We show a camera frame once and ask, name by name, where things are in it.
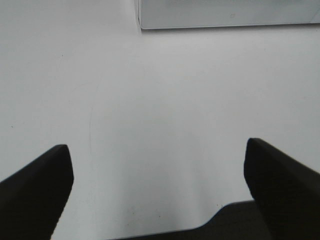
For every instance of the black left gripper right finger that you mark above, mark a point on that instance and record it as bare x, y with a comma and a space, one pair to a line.
287, 193

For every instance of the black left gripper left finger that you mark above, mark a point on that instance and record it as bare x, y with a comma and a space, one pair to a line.
33, 198

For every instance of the white microwave door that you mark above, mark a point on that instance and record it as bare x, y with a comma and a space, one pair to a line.
181, 14

